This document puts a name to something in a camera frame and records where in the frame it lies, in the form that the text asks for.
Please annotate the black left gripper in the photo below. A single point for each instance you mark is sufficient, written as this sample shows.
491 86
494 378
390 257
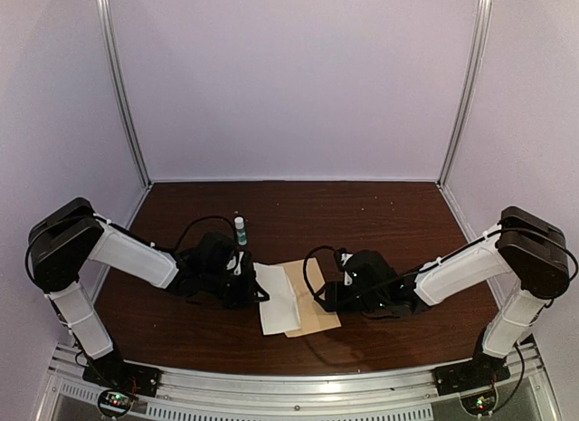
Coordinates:
245 297

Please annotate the left aluminium frame post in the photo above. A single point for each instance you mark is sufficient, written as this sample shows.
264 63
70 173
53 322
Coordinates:
120 91

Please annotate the right aluminium frame post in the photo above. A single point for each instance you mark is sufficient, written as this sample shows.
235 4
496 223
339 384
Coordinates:
477 49

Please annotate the small green glue stick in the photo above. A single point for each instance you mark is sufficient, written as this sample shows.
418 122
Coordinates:
239 223

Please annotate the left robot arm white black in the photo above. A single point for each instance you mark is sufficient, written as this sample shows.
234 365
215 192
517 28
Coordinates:
60 245

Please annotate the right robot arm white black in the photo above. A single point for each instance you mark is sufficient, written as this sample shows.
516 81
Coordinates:
520 244

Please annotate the front aluminium slotted rail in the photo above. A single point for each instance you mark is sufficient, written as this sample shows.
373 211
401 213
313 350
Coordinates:
399 394

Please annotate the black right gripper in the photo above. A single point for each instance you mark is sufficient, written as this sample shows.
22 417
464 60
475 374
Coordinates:
335 302

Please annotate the brown kraft envelope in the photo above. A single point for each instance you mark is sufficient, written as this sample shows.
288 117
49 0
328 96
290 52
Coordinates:
313 319

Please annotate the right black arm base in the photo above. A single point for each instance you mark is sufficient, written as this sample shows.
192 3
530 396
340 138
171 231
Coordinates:
481 371

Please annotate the round circuit board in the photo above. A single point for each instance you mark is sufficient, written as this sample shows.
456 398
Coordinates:
113 403
479 404

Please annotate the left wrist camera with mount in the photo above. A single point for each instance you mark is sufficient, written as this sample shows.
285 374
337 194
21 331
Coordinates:
238 263

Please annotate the aluminium frame post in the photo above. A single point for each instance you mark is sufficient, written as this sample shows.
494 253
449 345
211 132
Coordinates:
477 49
120 91

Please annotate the right round circuit board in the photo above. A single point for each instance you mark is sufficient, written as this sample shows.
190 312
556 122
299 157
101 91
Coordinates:
479 404

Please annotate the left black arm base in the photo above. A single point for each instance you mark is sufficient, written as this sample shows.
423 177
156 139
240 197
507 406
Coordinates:
112 371

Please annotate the left round circuit board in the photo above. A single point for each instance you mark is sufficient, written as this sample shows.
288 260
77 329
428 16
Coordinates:
113 403

